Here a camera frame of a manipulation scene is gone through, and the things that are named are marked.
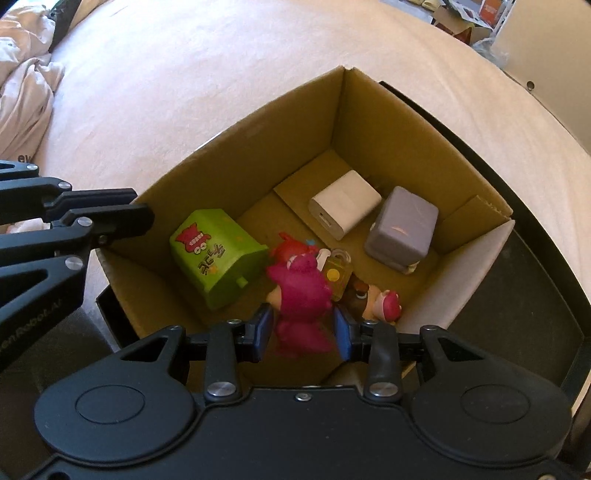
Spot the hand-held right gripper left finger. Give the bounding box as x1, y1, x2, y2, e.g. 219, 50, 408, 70
117, 305, 276, 400

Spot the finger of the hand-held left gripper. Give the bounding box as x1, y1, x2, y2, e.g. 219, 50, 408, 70
0, 159, 138, 223
0, 203, 156, 298

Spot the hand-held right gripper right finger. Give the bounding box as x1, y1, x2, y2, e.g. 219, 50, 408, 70
333, 307, 482, 400

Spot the pink toy figure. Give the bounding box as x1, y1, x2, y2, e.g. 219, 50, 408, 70
265, 251, 335, 358

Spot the brown-haired doll figurine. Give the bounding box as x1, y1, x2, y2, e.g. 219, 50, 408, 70
344, 277, 403, 326

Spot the red-haired figurine with bottle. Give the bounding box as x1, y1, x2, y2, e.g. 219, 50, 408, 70
270, 231, 354, 303

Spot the green hexagonal box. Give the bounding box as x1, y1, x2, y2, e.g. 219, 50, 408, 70
169, 208, 269, 311

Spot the grey cube toy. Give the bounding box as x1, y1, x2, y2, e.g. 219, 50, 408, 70
364, 186, 439, 275

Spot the white charger plug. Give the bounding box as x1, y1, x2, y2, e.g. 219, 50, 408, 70
308, 169, 384, 241

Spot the black tray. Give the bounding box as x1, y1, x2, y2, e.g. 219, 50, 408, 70
95, 80, 591, 416

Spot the brown cardboard box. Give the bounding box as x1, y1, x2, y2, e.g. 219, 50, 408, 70
95, 65, 515, 384

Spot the pale crumpled duvet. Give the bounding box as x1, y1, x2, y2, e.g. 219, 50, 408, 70
0, 0, 68, 162

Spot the clear plastic bag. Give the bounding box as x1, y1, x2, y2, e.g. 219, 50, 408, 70
471, 37, 504, 65

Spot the open cardboard box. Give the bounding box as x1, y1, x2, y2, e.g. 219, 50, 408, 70
431, 0, 492, 44

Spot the orange carton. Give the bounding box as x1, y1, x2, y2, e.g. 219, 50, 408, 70
480, 0, 507, 24

